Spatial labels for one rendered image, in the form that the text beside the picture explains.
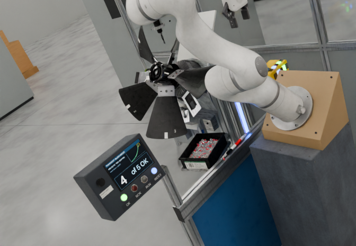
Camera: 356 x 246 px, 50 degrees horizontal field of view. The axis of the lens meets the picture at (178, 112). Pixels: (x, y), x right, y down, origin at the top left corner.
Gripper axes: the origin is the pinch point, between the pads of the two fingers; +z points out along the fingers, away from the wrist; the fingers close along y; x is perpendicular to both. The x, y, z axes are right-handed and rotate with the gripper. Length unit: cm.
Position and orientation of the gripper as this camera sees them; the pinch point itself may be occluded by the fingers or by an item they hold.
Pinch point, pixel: (240, 20)
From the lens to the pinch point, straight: 160.9
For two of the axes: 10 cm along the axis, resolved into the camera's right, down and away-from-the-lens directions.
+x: -6.7, -0.8, 7.3
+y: 6.5, -5.3, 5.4
